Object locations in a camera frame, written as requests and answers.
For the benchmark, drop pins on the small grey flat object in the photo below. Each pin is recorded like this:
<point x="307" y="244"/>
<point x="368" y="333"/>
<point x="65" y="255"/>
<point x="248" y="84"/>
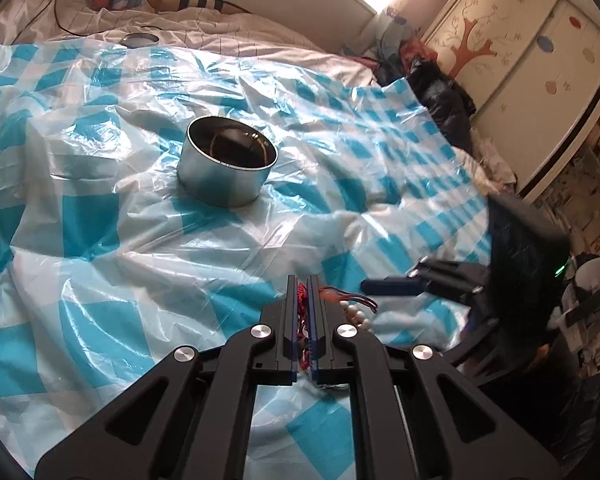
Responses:
<point x="139" y="39"/>

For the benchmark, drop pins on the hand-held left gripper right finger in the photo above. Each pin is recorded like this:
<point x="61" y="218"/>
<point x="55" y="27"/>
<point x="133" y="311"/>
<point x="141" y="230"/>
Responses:
<point x="314" y="340"/>

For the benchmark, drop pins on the white wardrobe with tree print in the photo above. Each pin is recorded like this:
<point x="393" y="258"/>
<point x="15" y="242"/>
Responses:
<point x="520" y="60"/>

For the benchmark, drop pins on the striped plush toy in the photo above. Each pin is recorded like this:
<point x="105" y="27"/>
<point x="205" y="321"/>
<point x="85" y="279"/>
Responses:
<point x="200" y="2"/>

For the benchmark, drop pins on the blue checkered plastic sheet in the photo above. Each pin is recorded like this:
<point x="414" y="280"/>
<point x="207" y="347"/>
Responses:
<point x="130" y="260"/>

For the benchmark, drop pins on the round metal tin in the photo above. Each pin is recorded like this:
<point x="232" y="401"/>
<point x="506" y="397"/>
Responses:
<point x="220" y="185"/>

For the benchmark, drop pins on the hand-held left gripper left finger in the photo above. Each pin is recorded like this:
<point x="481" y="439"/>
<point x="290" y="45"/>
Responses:
<point x="295" y="332"/>

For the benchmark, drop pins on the colourful clothes pile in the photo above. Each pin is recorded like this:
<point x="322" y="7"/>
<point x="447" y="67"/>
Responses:
<point x="400" y="40"/>

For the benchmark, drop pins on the cluttered shelf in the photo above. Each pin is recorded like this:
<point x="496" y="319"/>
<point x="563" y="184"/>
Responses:
<point x="590" y="190"/>

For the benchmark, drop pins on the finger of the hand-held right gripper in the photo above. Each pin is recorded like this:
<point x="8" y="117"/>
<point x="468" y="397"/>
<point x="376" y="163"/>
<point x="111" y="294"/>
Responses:
<point x="390" y="286"/>
<point x="450" y="271"/>

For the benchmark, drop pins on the white quilted bed sheet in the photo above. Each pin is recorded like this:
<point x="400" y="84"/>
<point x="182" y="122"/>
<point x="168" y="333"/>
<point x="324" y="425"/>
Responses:
<point x="260" y="35"/>

